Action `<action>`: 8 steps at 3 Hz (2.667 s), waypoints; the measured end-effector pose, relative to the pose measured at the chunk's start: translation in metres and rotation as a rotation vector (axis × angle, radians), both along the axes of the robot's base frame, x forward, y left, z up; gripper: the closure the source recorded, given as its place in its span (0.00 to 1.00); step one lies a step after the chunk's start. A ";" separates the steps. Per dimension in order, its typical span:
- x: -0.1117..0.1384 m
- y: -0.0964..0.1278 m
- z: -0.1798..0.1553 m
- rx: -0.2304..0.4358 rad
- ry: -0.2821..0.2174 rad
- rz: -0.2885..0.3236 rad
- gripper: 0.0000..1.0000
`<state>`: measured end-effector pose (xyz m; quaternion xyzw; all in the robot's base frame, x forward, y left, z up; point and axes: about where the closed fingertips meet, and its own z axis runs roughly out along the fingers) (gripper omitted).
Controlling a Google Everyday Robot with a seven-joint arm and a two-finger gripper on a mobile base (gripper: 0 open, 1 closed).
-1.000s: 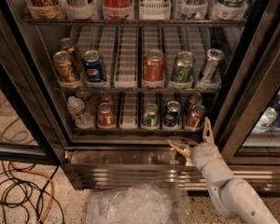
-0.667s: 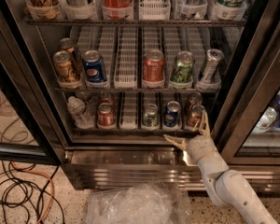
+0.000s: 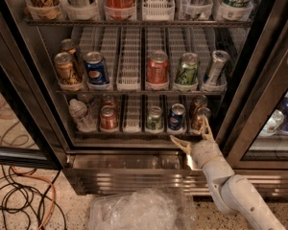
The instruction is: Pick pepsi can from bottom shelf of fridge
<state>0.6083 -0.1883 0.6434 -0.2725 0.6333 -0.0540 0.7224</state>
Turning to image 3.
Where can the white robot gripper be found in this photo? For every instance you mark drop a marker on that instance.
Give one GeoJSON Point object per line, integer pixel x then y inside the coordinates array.
{"type": "Point", "coordinates": [206, 151]}

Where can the blue pepsi can bottom shelf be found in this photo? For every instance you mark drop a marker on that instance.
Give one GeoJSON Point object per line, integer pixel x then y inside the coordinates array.
{"type": "Point", "coordinates": [176, 115]}

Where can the blue pepsi can shelf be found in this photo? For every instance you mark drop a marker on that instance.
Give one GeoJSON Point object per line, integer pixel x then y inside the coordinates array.
{"type": "Point", "coordinates": [96, 68]}
{"type": "Point", "coordinates": [176, 115]}

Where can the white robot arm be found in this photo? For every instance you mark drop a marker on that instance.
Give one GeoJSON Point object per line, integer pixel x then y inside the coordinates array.
{"type": "Point", "coordinates": [232, 193]}

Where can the copper can bottom front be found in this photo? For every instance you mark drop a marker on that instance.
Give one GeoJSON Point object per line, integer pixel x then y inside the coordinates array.
{"type": "Point", "coordinates": [197, 121]}

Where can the copper can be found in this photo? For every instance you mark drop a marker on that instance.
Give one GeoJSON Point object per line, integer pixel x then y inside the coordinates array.
{"type": "Point", "coordinates": [197, 121]}
{"type": "Point", "coordinates": [197, 102]}

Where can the copper can bottom rear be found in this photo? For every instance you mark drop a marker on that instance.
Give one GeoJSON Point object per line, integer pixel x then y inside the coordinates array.
{"type": "Point", "coordinates": [197, 102]}

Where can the green can bottom shelf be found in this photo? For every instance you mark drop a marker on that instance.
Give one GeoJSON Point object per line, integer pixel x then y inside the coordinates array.
{"type": "Point", "coordinates": [154, 118]}

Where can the steel fridge base grille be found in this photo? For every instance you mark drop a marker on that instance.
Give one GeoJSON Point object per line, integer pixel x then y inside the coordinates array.
{"type": "Point", "coordinates": [118, 173]}

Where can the glass fridge door right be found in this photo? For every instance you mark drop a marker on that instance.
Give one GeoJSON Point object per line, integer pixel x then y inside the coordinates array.
{"type": "Point", "coordinates": [247, 149]}

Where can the glass fridge door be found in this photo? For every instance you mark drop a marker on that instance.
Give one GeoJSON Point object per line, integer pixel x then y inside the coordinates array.
{"type": "Point", "coordinates": [247, 149]}
{"type": "Point", "coordinates": [18, 86]}

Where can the green can middle shelf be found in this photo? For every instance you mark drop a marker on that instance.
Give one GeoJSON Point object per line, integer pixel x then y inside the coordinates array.
{"type": "Point", "coordinates": [187, 69]}

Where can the red can middle shelf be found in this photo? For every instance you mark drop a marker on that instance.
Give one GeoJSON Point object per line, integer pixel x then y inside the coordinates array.
{"type": "Point", "coordinates": [157, 67]}

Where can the slim silver can middle shelf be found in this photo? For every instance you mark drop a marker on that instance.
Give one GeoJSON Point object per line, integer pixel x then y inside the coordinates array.
{"type": "Point", "coordinates": [219, 59]}

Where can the red can bottom front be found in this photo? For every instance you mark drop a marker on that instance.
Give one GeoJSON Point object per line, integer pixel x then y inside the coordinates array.
{"type": "Point", "coordinates": [108, 117]}

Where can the red can bottom rear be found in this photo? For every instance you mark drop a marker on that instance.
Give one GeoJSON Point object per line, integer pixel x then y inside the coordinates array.
{"type": "Point", "coordinates": [109, 100]}

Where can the blue pepsi can middle shelf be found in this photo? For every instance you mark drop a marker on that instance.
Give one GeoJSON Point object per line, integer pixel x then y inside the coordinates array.
{"type": "Point", "coordinates": [96, 68]}

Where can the gold can middle front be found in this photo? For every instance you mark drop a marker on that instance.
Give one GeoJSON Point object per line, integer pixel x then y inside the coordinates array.
{"type": "Point", "coordinates": [67, 69]}

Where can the red cola can top shelf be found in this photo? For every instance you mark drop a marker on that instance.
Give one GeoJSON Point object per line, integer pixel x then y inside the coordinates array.
{"type": "Point", "coordinates": [119, 9]}

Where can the gold can middle rear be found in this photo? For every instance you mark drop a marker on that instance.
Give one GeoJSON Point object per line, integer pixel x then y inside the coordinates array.
{"type": "Point", "coordinates": [68, 45]}

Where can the glass fridge door left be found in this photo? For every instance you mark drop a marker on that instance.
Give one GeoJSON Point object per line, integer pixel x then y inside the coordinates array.
{"type": "Point", "coordinates": [18, 86]}

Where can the clear plastic bag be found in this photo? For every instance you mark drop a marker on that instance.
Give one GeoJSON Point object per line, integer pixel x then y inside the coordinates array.
{"type": "Point", "coordinates": [146, 209]}

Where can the clear water bottle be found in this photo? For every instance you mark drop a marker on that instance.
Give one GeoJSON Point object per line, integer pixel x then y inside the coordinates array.
{"type": "Point", "coordinates": [81, 115]}

